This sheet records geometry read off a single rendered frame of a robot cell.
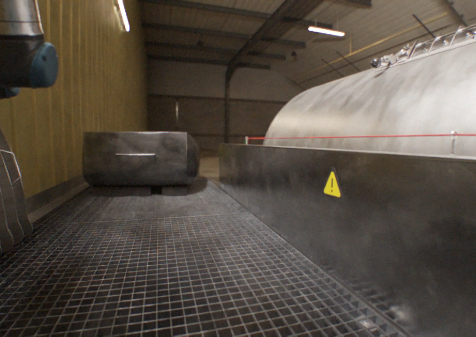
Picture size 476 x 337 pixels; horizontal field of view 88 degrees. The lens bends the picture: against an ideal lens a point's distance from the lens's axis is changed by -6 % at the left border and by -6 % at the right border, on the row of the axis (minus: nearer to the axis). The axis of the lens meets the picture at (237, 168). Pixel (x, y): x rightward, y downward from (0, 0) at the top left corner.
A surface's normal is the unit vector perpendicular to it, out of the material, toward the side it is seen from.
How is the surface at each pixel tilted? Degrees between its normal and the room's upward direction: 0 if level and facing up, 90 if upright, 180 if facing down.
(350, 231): 90
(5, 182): 90
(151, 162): 90
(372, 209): 90
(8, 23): 114
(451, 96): 60
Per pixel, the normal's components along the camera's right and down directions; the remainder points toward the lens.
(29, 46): 0.81, 0.39
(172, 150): 0.13, 0.10
